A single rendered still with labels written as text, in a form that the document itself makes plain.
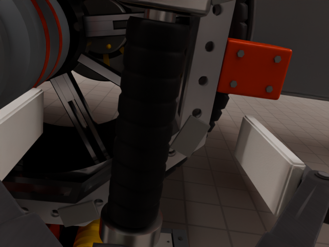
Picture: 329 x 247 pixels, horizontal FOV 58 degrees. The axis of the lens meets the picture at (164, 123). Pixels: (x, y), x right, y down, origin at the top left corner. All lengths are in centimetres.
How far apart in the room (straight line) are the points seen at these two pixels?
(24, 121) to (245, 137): 13
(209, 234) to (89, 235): 99
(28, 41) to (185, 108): 21
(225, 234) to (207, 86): 117
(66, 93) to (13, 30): 26
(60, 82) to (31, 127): 33
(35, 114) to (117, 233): 9
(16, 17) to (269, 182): 23
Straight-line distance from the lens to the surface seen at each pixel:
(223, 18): 39
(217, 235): 149
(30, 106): 18
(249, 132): 19
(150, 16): 17
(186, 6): 16
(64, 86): 52
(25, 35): 29
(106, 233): 21
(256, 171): 18
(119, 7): 87
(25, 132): 18
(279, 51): 42
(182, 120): 41
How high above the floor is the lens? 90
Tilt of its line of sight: 19 degrees down
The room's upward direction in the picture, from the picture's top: 9 degrees clockwise
